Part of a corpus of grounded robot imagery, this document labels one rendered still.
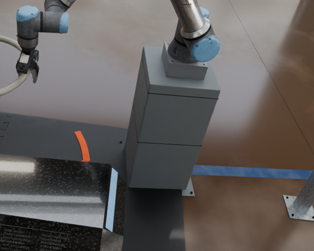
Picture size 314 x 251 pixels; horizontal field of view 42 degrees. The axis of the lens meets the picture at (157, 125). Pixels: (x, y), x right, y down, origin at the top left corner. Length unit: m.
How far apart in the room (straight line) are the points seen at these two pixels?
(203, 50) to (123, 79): 1.74
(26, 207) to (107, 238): 0.32
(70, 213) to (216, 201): 1.45
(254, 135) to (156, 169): 1.13
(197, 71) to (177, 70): 0.11
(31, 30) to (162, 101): 0.79
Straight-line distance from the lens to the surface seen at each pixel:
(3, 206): 1.62
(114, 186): 1.72
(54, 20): 1.88
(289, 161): 3.39
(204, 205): 2.79
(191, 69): 2.27
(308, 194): 2.92
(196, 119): 2.38
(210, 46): 2.03
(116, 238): 1.62
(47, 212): 1.59
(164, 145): 2.48
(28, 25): 1.88
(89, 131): 3.08
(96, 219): 1.58
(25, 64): 1.95
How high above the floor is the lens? 2.08
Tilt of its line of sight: 40 degrees down
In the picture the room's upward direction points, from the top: 14 degrees clockwise
